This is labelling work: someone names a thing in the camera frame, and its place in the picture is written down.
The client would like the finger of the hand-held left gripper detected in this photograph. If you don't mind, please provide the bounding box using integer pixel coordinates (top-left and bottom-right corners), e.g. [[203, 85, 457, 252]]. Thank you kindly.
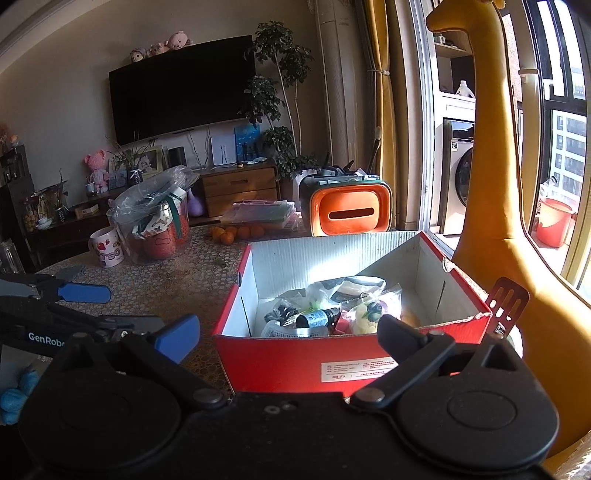
[[0, 274, 113, 306], [90, 314, 166, 343]]

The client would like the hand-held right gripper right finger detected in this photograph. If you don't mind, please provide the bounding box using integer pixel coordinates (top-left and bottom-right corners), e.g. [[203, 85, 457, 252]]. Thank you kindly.
[[348, 315, 533, 410]]

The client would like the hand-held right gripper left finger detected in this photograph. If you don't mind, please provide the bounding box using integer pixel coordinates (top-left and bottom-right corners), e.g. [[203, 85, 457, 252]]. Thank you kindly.
[[41, 313, 229, 411]]

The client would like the yellow squishy toy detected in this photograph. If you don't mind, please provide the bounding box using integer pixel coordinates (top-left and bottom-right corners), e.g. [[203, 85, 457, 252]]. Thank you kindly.
[[341, 296, 403, 336]]

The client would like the dark bottle with blue label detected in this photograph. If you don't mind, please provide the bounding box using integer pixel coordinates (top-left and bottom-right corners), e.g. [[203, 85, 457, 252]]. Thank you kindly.
[[294, 307, 343, 330]]

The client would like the red cardboard box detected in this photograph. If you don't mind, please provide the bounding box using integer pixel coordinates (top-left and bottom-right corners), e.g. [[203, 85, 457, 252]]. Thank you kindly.
[[212, 230, 493, 398]]

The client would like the clear packet of black pieces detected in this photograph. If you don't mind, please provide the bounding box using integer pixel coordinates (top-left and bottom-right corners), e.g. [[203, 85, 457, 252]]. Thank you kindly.
[[263, 299, 302, 325]]

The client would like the person's left hand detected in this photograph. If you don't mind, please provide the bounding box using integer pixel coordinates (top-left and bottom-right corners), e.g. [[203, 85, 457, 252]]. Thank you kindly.
[[0, 366, 42, 426]]

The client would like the pink strawberry mug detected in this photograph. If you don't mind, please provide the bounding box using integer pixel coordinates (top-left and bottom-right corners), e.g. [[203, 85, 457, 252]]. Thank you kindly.
[[88, 225, 127, 270]]

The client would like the dark television console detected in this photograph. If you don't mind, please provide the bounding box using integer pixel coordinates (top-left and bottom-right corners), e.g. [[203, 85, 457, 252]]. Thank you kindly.
[[27, 184, 140, 267]]

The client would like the red pot in plastic bag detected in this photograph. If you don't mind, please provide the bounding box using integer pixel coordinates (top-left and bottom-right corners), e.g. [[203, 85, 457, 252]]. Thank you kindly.
[[106, 188, 191, 265]]

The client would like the jar of yellow balls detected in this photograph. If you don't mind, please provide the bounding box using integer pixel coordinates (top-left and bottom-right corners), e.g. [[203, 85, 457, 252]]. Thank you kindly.
[[22, 202, 41, 232]]

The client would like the printed cloth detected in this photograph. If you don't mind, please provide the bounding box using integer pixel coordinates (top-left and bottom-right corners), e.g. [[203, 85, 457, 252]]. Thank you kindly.
[[131, 210, 174, 241]]

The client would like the flower bouquet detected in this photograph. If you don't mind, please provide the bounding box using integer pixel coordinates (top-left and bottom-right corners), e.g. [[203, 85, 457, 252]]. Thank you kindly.
[[27, 170, 71, 223]]

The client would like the dark slotted metal plate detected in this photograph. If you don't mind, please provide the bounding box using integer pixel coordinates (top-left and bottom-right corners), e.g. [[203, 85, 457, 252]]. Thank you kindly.
[[486, 276, 531, 336]]

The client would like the green ribbon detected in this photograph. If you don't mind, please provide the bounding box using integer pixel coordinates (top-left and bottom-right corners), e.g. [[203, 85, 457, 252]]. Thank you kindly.
[[166, 191, 182, 241]]

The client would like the dark shelf cabinet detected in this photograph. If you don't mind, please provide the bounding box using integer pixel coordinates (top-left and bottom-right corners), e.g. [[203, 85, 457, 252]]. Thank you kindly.
[[0, 144, 38, 241]]

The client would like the pink doll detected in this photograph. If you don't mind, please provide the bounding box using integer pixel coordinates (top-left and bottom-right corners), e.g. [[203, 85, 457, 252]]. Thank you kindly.
[[83, 149, 112, 195]]

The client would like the green and orange tissue box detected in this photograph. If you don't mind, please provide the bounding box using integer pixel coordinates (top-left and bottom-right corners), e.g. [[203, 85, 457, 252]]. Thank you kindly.
[[298, 166, 394, 239]]

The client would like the grass plant in vase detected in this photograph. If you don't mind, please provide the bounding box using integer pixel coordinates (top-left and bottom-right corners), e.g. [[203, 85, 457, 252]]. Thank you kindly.
[[106, 130, 156, 186]]

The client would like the wooden drawer cabinet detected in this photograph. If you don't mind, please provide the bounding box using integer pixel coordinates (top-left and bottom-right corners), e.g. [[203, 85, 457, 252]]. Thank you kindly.
[[195, 161, 281, 219]]

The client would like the white washing machine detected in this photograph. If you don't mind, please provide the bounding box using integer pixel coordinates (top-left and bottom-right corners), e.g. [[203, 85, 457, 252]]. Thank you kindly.
[[441, 117, 477, 237]]

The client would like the yellow giraffe-shaped chair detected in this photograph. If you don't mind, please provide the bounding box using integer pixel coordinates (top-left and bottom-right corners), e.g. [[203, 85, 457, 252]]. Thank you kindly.
[[424, 0, 591, 459]]

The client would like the makeup brush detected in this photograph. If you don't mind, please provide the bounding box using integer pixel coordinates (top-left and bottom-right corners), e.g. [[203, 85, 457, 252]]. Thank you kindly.
[[366, 126, 385, 175]]

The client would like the red bucket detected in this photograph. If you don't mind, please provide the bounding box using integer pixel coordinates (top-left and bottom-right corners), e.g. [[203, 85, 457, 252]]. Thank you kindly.
[[534, 198, 576, 249]]

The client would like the blue picture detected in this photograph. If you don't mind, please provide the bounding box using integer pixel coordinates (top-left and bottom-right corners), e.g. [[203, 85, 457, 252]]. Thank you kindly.
[[233, 123, 262, 163]]

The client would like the yellow curtain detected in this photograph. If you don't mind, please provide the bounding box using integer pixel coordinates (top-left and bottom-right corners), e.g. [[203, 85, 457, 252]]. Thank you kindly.
[[364, 0, 403, 232]]

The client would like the white shelf unit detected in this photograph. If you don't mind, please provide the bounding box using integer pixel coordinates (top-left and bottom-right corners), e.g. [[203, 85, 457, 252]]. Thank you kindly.
[[433, 28, 477, 121]]

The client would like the beige tower air conditioner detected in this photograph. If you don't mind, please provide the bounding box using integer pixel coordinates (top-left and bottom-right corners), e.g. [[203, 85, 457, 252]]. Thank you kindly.
[[315, 0, 371, 168]]

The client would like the tall potted green tree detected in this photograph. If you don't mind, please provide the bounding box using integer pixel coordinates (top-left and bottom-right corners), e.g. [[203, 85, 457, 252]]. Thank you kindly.
[[237, 20, 320, 186]]

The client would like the large pink plush pig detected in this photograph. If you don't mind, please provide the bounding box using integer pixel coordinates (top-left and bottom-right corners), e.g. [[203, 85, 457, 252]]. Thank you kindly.
[[165, 30, 193, 51]]

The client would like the window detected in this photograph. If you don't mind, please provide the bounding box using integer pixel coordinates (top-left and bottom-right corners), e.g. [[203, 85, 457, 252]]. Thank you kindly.
[[499, 0, 591, 292]]

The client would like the photo frame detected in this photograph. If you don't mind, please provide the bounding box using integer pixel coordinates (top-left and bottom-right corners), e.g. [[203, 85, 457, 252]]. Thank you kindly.
[[133, 144, 165, 179]]

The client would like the black wall television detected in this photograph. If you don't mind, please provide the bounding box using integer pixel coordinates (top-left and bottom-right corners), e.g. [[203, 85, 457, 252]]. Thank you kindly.
[[107, 34, 258, 147]]

